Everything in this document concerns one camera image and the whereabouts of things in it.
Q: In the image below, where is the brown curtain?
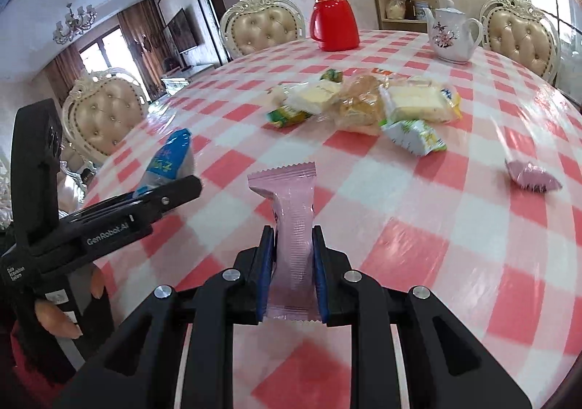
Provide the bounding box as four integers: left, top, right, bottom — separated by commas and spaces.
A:
117, 0, 169, 96
43, 45, 87, 105

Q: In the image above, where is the small white snack packet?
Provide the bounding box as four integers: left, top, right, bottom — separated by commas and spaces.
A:
268, 84, 296, 107

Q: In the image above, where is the white television cabinet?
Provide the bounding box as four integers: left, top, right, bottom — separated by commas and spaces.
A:
160, 63, 214, 96

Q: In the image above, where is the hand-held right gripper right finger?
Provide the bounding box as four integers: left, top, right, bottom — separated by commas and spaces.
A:
311, 225, 533, 409

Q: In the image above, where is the white green snack packet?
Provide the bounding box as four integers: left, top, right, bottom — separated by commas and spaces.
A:
381, 118, 449, 157

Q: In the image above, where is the blue snack packet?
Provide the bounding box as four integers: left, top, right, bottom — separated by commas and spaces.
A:
135, 128, 197, 199

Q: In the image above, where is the white floral teapot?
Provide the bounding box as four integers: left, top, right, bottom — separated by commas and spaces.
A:
423, 0, 485, 64

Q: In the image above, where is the beige tufted dining chair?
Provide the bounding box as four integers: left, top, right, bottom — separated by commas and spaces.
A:
219, 0, 306, 59
479, 0, 561, 84
61, 68, 150, 166

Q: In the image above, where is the person's left hand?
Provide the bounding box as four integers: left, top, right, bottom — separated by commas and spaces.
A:
35, 269, 107, 339

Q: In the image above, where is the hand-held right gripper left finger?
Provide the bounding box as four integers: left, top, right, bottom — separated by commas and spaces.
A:
50, 226, 278, 409

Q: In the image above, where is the chandelier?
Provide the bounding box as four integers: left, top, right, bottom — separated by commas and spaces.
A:
52, 3, 97, 46

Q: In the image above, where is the white carved sofa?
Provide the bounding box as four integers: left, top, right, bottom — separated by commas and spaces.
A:
57, 140, 98, 210

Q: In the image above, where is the wall television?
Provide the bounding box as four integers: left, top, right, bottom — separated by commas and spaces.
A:
168, 9, 199, 56

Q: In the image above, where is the clear-wrapped yellow cake packet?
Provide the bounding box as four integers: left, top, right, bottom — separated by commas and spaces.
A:
379, 78, 463, 124

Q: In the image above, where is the red thermos jug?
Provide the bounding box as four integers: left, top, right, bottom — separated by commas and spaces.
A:
310, 0, 361, 52

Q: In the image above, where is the pink snack packet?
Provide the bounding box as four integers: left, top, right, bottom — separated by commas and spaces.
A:
247, 162, 326, 323
505, 159, 563, 194

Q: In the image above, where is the green yellow snack packet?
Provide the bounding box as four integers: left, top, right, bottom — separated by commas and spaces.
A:
266, 104, 314, 128

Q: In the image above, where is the living room window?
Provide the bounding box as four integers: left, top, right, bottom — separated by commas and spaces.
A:
79, 27, 128, 78

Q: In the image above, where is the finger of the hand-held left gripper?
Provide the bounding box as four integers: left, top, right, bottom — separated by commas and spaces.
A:
59, 175, 203, 235

